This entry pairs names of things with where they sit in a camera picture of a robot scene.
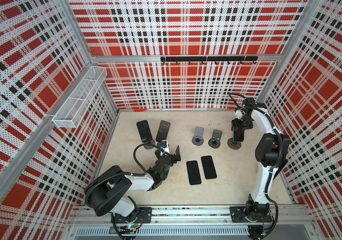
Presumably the white wire mesh basket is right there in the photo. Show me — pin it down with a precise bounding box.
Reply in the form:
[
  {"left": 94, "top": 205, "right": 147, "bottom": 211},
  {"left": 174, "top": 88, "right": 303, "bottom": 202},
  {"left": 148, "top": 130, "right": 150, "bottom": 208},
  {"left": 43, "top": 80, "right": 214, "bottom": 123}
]
[{"left": 53, "top": 66, "right": 107, "bottom": 129}]

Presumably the black hook rail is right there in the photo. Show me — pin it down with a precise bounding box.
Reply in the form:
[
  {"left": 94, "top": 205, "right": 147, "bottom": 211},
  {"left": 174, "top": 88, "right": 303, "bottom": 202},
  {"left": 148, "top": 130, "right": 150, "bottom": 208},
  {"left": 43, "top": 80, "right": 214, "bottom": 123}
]
[{"left": 160, "top": 56, "right": 258, "bottom": 63}]

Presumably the grey phone stand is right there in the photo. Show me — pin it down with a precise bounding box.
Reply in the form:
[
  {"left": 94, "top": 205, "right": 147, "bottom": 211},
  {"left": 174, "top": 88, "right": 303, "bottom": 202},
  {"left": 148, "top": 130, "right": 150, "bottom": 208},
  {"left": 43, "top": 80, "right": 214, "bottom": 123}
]
[
  {"left": 192, "top": 127, "right": 204, "bottom": 146},
  {"left": 208, "top": 130, "right": 223, "bottom": 149}
]

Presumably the far right grey stand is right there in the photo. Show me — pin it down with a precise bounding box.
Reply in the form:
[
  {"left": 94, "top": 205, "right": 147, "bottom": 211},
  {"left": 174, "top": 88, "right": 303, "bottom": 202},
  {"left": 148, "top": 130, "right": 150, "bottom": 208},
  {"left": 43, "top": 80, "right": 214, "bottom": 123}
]
[{"left": 227, "top": 139, "right": 242, "bottom": 150}]

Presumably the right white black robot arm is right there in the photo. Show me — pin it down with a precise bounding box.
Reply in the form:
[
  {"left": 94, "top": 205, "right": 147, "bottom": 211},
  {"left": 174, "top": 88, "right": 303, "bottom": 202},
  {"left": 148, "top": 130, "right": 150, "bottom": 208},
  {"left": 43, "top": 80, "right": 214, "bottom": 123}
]
[{"left": 228, "top": 93, "right": 291, "bottom": 223}]

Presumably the black phone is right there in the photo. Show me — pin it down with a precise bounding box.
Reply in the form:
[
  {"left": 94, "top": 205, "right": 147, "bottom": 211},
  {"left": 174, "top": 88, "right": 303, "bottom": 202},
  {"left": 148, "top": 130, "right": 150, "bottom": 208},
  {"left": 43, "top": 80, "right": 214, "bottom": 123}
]
[
  {"left": 233, "top": 129, "right": 245, "bottom": 143},
  {"left": 136, "top": 120, "right": 153, "bottom": 143},
  {"left": 156, "top": 120, "right": 171, "bottom": 142},
  {"left": 186, "top": 161, "right": 202, "bottom": 186},
  {"left": 201, "top": 156, "right": 217, "bottom": 180}
]

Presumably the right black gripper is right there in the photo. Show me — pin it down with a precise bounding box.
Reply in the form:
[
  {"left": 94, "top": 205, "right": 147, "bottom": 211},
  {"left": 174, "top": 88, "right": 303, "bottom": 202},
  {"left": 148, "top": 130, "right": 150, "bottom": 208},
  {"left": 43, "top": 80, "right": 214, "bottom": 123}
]
[{"left": 232, "top": 114, "right": 254, "bottom": 130}]

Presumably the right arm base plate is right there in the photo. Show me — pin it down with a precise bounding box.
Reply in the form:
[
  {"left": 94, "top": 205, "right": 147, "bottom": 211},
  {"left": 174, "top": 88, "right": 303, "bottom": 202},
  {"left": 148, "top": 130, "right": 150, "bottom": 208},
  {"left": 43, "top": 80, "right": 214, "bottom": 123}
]
[{"left": 230, "top": 206, "right": 272, "bottom": 224}]

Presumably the red marker pen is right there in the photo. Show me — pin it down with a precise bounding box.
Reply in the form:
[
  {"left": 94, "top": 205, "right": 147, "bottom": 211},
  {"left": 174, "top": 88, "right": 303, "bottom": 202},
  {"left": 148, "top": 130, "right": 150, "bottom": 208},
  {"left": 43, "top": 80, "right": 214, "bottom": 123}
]
[{"left": 133, "top": 109, "right": 147, "bottom": 113}]

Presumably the far left grey stand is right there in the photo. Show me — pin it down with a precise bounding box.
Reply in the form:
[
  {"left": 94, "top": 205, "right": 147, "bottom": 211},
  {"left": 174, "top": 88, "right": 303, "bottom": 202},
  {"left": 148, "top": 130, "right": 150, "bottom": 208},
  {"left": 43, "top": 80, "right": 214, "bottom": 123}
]
[{"left": 144, "top": 140, "right": 156, "bottom": 150}]

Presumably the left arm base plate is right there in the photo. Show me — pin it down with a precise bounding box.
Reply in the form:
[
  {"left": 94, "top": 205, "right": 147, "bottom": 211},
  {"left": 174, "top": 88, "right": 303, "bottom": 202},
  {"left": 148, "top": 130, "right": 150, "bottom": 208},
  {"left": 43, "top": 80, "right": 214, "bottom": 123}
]
[{"left": 113, "top": 207, "right": 153, "bottom": 224}]

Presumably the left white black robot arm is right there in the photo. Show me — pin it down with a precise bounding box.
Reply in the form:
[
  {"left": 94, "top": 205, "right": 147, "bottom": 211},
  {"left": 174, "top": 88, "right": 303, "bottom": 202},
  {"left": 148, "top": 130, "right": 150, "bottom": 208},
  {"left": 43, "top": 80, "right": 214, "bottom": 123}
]
[{"left": 84, "top": 140, "right": 181, "bottom": 218}]

